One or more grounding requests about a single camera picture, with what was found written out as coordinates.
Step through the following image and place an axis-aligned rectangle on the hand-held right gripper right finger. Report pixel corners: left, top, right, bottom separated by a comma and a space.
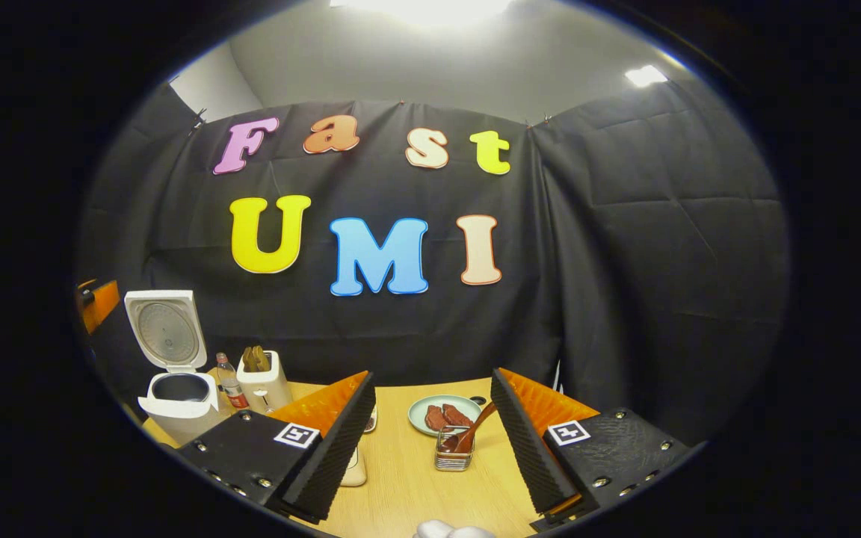
490, 368, 693, 533

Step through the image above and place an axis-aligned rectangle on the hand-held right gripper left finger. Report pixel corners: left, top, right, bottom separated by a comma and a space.
176, 371, 377, 524

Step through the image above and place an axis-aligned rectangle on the clear container of rice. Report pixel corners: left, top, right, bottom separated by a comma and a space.
341, 447, 368, 487

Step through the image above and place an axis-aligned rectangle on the brown wooden spoon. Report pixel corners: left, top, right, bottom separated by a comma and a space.
442, 401, 499, 453

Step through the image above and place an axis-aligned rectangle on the metal wire chopstick holder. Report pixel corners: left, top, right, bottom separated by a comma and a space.
435, 426, 475, 472

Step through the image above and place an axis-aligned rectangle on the white rice cooker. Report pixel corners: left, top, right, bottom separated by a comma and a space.
124, 290, 220, 447

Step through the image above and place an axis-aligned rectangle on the pale green plate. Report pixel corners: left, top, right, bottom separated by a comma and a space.
408, 395, 482, 437

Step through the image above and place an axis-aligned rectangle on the white toaster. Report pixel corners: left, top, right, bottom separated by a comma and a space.
236, 350, 293, 413

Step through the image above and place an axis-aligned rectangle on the clear plastic water bottle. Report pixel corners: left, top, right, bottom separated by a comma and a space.
216, 353, 250, 410

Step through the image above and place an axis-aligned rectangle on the black backdrop cloth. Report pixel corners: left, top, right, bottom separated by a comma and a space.
75, 75, 790, 449

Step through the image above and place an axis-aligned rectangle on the small ceiling light panel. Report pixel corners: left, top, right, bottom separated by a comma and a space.
625, 65, 669, 88

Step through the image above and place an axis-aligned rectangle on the large ceiling light panel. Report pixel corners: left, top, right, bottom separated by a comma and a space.
330, 0, 513, 31

